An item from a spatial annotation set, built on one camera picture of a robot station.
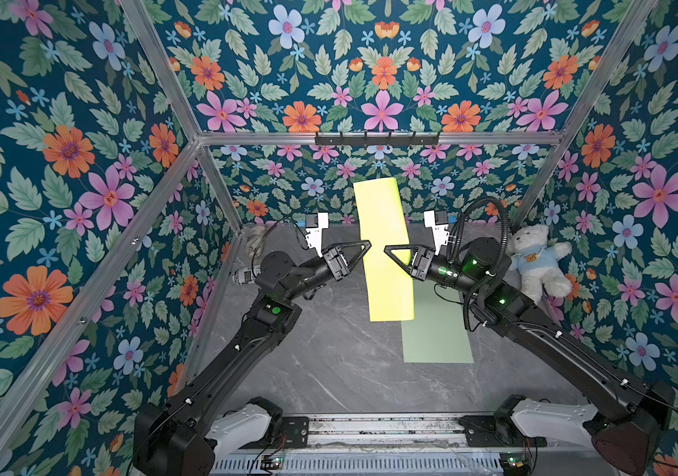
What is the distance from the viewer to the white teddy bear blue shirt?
93 centimetres

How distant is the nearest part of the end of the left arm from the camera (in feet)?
1.83

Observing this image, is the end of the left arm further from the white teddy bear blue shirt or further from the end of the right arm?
the white teddy bear blue shirt

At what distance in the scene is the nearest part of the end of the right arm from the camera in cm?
55
